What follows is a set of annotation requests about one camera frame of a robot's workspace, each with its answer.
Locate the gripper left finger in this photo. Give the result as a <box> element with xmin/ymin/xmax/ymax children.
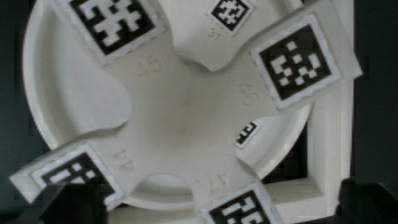
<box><xmin>11</xmin><ymin>182</ymin><xmax>112</xmax><ymax>224</ymax></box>

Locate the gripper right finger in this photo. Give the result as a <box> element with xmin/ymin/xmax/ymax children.
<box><xmin>336</xmin><ymin>178</ymin><xmax>398</xmax><ymax>224</ymax></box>

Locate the white cross-shaped table base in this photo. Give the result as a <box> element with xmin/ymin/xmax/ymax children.
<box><xmin>11</xmin><ymin>0</ymin><xmax>361</xmax><ymax>224</ymax></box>

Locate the white round table top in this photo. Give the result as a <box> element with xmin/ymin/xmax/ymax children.
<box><xmin>11</xmin><ymin>0</ymin><xmax>309</xmax><ymax>210</ymax></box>

